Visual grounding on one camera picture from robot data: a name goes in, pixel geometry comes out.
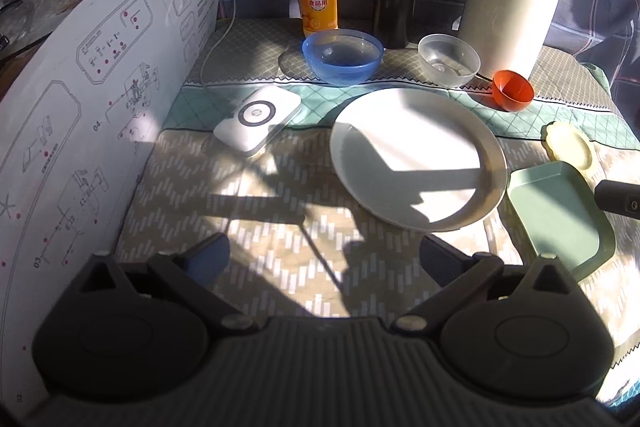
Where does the patterned quilted table cloth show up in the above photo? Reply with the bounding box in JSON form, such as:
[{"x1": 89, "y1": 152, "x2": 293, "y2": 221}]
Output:
[{"x1": 115, "y1": 20, "x2": 639, "y2": 407}]

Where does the white printed cardboard box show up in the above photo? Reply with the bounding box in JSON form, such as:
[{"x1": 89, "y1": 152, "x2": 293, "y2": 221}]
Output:
[{"x1": 1, "y1": 0, "x2": 218, "y2": 417}]

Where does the white round-dial device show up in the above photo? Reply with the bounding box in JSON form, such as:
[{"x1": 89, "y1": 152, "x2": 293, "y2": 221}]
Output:
[{"x1": 213, "y1": 86, "x2": 302, "y2": 156}]

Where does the clear plastic bowl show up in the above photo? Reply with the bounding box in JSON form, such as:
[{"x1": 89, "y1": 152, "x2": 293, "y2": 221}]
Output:
[{"x1": 418, "y1": 34, "x2": 480, "y2": 89}]

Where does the green square plate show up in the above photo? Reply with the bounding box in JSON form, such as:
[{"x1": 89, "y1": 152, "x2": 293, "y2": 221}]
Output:
[{"x1": 506, "y1": 161, "x2": 616, "y2": 281}]

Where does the large white round plate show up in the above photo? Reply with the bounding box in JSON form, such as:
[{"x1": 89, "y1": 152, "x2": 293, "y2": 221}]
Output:
[{"x1": 330, "y1": 88, "x2": 509, "y2": 233}]

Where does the small yellow scalloped plate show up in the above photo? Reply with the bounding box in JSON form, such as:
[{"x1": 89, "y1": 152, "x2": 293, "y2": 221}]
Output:
[{"x1": 541, "y1": 120, "x2": 593, "y2": 172}]

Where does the small orange bowl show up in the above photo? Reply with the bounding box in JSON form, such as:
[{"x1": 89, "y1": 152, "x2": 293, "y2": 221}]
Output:
[{"x1": 491, "y1": 70, "x2": 535, "y2": 113}]

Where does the blue plastic bowl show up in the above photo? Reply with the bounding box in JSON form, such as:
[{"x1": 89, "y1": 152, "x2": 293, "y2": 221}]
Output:
[{"x1": 302, "y1": 29, "x2": 384, "y2": 87}]

